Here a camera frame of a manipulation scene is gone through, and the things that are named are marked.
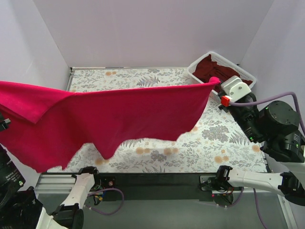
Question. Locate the dark maroon t shirt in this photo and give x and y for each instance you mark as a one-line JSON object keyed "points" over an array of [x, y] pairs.
{"points": [[207, 68]]}

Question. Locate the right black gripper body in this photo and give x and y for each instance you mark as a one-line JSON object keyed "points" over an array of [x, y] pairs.
{"points": [[222, 94]]}

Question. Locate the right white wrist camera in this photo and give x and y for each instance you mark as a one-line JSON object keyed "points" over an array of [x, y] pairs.
{"points": [[233, 89]]}

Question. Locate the floral patterned table mat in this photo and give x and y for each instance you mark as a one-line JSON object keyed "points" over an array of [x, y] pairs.
{"points": [[214, 141]]}

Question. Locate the white plastic laundry basket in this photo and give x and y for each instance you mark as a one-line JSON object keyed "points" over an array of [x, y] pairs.
{"points": [[216, 93]]}

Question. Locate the bright red t shirt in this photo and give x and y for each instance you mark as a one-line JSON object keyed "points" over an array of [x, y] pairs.
{"points": [[49, 126]]}

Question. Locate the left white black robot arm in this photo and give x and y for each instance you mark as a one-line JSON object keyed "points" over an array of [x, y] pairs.
{"points": [[22, 210]]}

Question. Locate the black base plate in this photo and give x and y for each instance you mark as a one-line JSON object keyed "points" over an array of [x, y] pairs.
{"points": [[166, 186]]}

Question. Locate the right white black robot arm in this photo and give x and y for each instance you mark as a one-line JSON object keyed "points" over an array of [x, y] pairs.
{"points": [[275, 122]]}

